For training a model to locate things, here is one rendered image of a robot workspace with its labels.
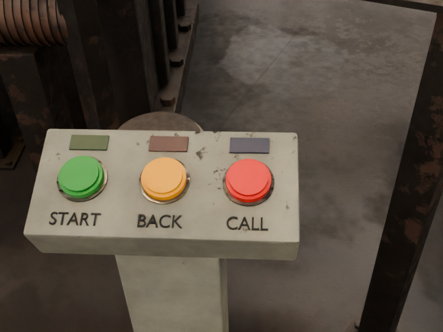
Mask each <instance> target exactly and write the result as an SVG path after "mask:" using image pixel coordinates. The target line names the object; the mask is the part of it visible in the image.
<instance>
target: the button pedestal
mask: <svg viewBox="0 0 443 332"><path fill-rule="evenodd" d="M72 135H109V142H108V146H107V151H101V150H69V146H70V142H71V136H72ZM151 136H188V137H189V141H188V149H187V152H149V151H148V149H149V143H150V137H151ZM231 137H232V138H269V153H230V152H229V149H230V138H231ZM82 155H85V156H89V157H93V158H94V159H96V160H97V161H98V162H99V163H100V165H101V166H102V169H103V172H104V180H103V183H102V185H101V187H100V188H99V190H98V191H97V192H95V193H94V194H93V195H91V196H88V197H85V198H72V197H70V196H68V195H66V194H65V193H64V192H63V190H62V189H61V187H60V186H59V182H58V175H59V171H60V169H61V168H62V166H63V165H64V164H65V163H66V162H67V161H68V160H70V159H72V158H74V157H77V156H82ZM161 157H170V158H173V159H176V160H177V161H178V162H180V163H181V164H182V166H183V167H184V168H185V172H186V175H187V183H186V185H185V188H184V189H183V191H182V192H181V193H180V194H179V195H178V196H176V197H174V198H172V199H170V200H156V199H154V198H152V197H150V196H149V195H147V193H146V192H145V191H144V189H143V186H142V183H141V175H142V172H143V170H144V168H145V166H147V164H149V162H151V161H153V160H155V159H157V158H161ZM242 159H255V160H257V161H260V162H261V163H263V164H265V166H267V168H268V169H269V171H270V174H271V178H272V181H271V187H270V190H269V192H268V193H267V195H265V197H263V198H262V199H260V200H258V201H255V202H241V201H239V200H237V199H235V198H234V197H233V196H232V195H231V194H230V193H229V192H228V190H227V187H226V181H225V178H226V174H227V171H228V169H229V168H230V167H231V166H232V165H233V164H234V163H235V162H237V161H240V160H242ZM24 236H25V237H26V238H27V239H28V240H29V241H30V242H31V243H32V244H33V245H34V246H35V247H36V248H37V249H38V250H39V251H41V252H43V253H59V254H101V255H115V259H116V262H117V267H118V270H119V274H120V278H121V282H122V286H123V290H124V293H125V298H126V302H127V307H128V310H129V315H130V318H131V323H132V326H133V331H134V332H229V322H228V303H227V268H226V258H229V259H251V260H295V259H296V257H297V253H298V249H299V243H300V240H301V239H300V207H299V143H298V135H297V134H296V133H294V132H214V131H172V130H89V129H49V130H48V131H47V134H46V137H45V142H44V147H43V151H42V156H41V159H40V164H39V167H38V173H37V176H36V181H35V185H34V190H33V193H32V199H31V202H30V207H29V210H28V215H27V219H26V224H25V227H24Z"/></svg>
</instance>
